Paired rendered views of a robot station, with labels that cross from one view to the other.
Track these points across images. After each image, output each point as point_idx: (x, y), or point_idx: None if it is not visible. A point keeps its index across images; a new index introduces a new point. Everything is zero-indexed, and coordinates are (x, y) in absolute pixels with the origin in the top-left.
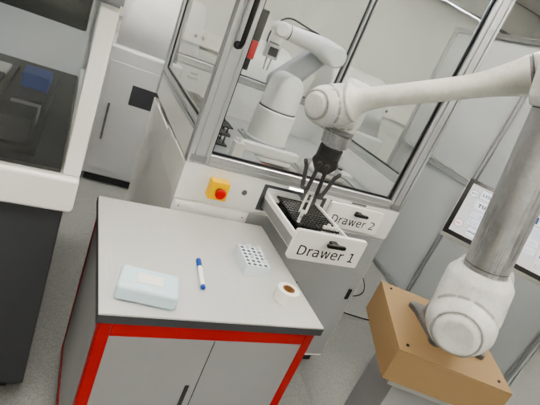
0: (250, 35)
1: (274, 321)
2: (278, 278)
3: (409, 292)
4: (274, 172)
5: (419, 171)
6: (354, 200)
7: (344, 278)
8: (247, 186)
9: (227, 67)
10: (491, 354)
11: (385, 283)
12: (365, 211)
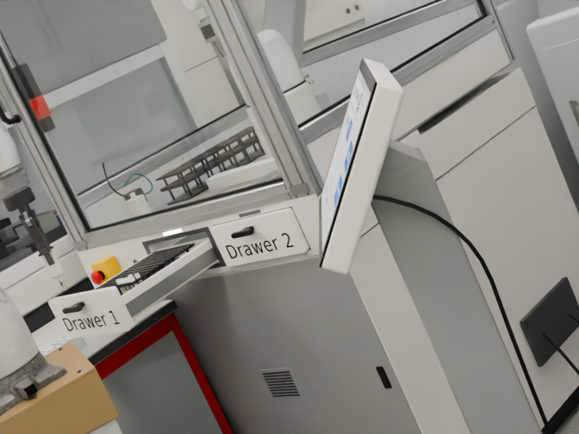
0: (16, 102)
1: None
2: None
3: (77, 348)
4: (135, 223)
5: (273, 110)
6: (237, 210)
7: (348, 347)
8: (132, 253)
9: (28, 143)
10: (12, 415)
11: (68, 343)
12: (257, 221)
